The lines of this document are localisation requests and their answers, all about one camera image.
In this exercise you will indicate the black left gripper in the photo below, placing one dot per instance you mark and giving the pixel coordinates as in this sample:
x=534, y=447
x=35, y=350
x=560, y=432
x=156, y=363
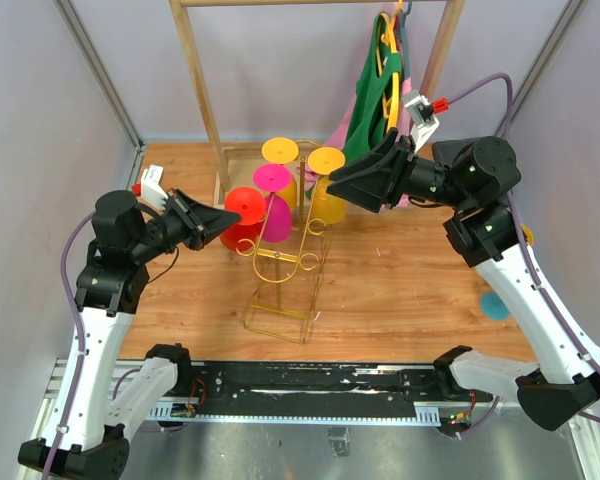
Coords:
x=201, y=222

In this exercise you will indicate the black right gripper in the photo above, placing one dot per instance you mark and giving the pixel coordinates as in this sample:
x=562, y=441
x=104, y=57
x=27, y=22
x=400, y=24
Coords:
x=375, y=179

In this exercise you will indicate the red wine glass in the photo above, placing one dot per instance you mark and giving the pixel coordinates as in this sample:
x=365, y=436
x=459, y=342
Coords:
x=250, y=205

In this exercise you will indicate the magenta wine glass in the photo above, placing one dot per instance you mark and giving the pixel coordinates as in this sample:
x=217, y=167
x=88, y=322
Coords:
x=272, y=179

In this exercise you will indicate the blue wine glass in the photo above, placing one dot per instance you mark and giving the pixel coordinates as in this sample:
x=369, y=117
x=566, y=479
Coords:
x=493, y=307

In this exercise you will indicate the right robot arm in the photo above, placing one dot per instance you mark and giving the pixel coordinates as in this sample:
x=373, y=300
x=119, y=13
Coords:
x=484, y=229

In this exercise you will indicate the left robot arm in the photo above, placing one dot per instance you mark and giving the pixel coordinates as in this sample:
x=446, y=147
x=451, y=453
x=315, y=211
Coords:
x=88, y=435

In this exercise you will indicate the wooden clothes rack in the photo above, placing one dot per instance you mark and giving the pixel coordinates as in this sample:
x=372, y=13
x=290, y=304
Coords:
x=439, y=52

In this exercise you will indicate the green garment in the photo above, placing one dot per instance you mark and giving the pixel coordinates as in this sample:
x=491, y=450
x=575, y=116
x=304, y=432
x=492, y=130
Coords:
x=375, y=110

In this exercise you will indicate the yellow clothes hanger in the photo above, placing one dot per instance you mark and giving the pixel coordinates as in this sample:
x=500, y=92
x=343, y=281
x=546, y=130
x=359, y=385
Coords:
x=391, y=63

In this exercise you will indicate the dark grey folded cloth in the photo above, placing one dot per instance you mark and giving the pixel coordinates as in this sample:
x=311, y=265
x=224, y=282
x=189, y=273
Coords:
x=446, y=151

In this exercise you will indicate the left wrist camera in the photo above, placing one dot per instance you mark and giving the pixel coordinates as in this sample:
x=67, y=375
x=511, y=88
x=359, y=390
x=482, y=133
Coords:
x=149, y=188

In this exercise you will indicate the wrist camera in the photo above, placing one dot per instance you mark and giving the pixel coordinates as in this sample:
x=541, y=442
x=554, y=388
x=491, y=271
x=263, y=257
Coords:
x=423, y=114
x=149, y=188

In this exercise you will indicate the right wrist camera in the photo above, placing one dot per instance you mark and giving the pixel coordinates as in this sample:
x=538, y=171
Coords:
x=423, y=114

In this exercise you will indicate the gold wire wine glass rack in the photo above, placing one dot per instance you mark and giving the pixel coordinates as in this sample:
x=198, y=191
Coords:
x=289, y=274

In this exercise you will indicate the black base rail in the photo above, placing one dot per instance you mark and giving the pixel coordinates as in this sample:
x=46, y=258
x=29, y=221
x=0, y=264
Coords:
x=312, y=393

